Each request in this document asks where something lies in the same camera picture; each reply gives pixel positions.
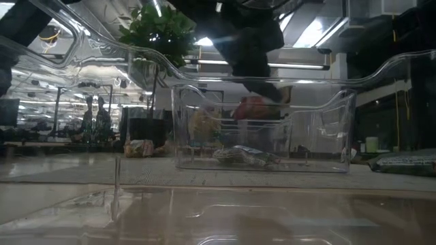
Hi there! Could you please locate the red-ended Chewy granola bar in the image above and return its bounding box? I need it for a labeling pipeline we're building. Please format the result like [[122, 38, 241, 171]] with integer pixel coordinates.
[[213, 145, 282, 168], [231, 84, 294, 120]]

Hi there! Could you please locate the long ceiling light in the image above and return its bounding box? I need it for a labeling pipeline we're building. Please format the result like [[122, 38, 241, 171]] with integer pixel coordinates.
[[183, 58, 330, 71]]

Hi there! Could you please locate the green leafy plant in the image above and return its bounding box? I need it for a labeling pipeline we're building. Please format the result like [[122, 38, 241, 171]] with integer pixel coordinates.
[[117, 3, 199, 120]]

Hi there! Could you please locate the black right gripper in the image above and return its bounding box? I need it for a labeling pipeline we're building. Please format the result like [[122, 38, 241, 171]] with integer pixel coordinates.
[[217, 20, 285, 103]]

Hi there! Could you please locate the wooden workbench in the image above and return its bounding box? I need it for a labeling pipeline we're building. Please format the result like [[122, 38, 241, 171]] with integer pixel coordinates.
[[0, 140, 123, 153]]

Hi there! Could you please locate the black plant pot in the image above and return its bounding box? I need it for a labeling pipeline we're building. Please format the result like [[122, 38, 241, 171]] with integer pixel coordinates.
[[128, 117, 168, 149]]

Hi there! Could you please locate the orange Chewy granola bar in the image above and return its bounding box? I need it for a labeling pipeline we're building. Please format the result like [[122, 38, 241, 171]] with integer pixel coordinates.
[[123, 138, 155, 159]]

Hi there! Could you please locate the pale green canister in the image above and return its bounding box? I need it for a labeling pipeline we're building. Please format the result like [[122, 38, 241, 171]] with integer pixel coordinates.
[[365, 136, 379, 154]]

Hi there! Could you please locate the person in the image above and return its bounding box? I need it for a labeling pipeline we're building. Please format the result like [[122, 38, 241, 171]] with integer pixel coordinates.
[[94, 96, 112, 142], [81, 95, 95, 144]]

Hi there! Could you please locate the clear plastic bin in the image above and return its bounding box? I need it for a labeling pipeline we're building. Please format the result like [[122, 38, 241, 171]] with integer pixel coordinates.
[[0, 0, 436, 245], [171, 84, 358, 174]]

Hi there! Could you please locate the oatmeal raisin granola bar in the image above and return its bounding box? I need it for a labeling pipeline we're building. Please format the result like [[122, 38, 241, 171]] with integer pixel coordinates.
[[367, 148, 436, 178]]

